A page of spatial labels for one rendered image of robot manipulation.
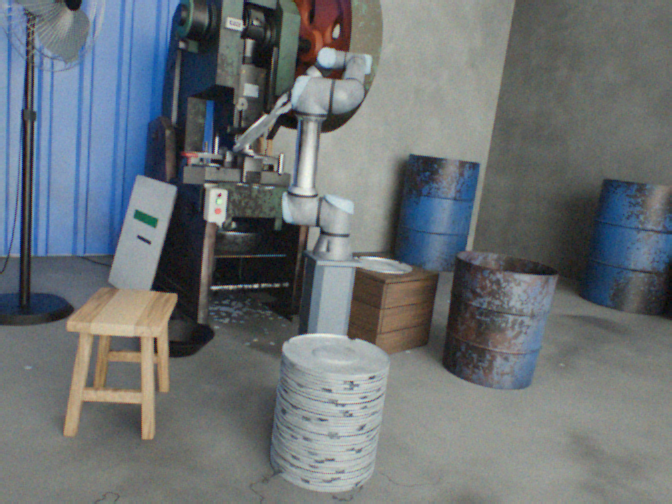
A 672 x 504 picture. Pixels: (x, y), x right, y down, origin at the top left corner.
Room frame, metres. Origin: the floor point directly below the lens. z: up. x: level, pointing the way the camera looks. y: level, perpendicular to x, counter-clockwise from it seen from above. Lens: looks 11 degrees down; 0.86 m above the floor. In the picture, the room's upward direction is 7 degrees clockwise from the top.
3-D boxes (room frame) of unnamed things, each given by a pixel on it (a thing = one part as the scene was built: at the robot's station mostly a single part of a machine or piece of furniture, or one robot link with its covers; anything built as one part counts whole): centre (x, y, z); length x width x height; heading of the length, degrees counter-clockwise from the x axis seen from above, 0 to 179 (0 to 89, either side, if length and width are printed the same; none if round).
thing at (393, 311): (2.53, -0.21, 0.18); 0.40 x 0.38 x 0.35; 45
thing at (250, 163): (2.58, 0.43, 0.72); 0.25 x 0.14 x 0.14; 38
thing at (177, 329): (2.09, 0.58, 0.04); 0.30 x 0.30 x 0.07
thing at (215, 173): (2.72, 0.53, 0.68); 0.45 x 0.30 x 0.06; 128
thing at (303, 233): (2.99, 0.41, 0.45); 0.92 x 0.12 x 0.90; 38
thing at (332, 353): (1.43, -0.04, 0.32); 0.29 x 0.29 x 0.01
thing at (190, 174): (2.35, 0.64, 0.62); 0.10 x 0.06 x 0.20; 128
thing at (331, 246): (2.10, 0.01, 0.50); 0.15 x 0.15 x 0.10
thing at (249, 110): (2.69, 0.51, 1.04); 0.17 x 0.15 x 0.30; 38
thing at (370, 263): (2.53, -0.21, 0.35); 0.29 x 0.29 x 0.01
